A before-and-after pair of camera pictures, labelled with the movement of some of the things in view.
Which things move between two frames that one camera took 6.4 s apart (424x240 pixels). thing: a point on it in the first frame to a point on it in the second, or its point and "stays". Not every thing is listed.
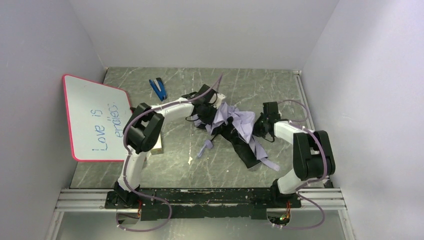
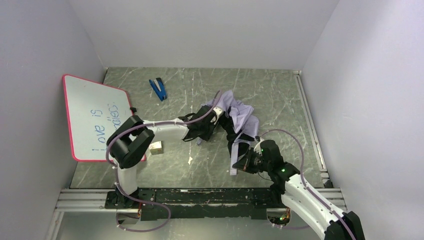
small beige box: x=157 y=148 stays
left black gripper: x=205 y=114 to x=224 y=122
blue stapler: x=158 y=86 stays
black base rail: x=193 y=204 stays
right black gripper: x=262 y=123 to x=239 y=142
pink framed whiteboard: x=96 y=114 stays
